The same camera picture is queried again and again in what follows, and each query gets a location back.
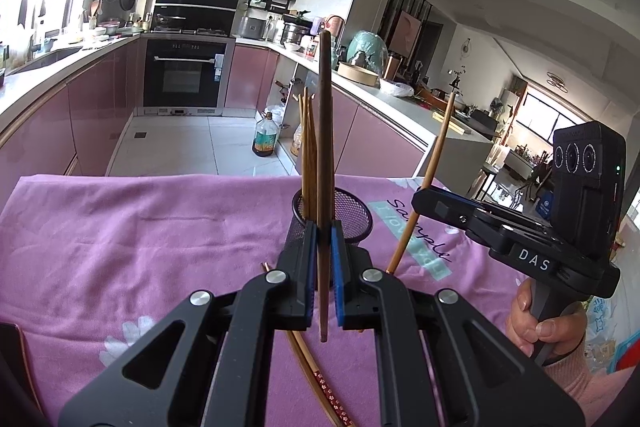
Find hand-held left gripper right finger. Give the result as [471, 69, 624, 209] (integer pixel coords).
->
[330, 223, 586, 427]

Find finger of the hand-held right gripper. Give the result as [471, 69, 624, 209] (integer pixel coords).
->
[429, 185, 554, 234]
[412, 187, 512, 254]

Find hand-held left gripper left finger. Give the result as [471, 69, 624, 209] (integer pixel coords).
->
[59, 221, 319, 427]

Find black mesh utensil holder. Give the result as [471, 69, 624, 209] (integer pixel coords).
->
[291, 187, 374, 259]

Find red floral end chopstick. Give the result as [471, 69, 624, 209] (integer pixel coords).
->
[294, 331, 357, 427]
[385, 91, 457, 275]

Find dark wooden chopstick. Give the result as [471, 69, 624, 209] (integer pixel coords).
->
[261, 261, 333, 427]
[316, 30, 335, 342]

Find person's right hand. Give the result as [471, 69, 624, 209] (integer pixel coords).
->
[506, 279, 589, 359]

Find blue box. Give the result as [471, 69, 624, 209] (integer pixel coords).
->
[534, 193, 556, 221]

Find round ceiling lamp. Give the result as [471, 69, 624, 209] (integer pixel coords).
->
[545, 71, 569, 94]

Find white plastic bag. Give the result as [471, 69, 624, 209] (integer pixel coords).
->
[379, 78, 416, 98]

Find cooking oil bottle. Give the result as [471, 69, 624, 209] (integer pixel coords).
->
[251, 110, 279, 158]

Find pink floral tablecloth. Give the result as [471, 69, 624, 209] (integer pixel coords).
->
[0, 174, 548, 427]

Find round bamboo steamer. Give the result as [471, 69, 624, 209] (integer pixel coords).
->
[337, 61, 381, 88]

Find teal plastic bag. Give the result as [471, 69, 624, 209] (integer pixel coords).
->
[347, 31, 389, 74]

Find black built-in oven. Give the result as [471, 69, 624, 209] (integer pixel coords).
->
[143, 38, 227, 108]

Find steel pressure cooker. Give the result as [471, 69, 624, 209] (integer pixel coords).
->
[281, 22, 309, 48]

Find silver rice cooker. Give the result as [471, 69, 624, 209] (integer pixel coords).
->
[237, 15, 269, 41]

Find pink kitchen cabinets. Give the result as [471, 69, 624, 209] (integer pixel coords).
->
[0, 34, 495, 180]

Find black range hood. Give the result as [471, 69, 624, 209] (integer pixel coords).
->
[152, 0, 242, 32]

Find dark wooden chair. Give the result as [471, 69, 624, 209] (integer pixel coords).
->
[0, 321, 43, 427]

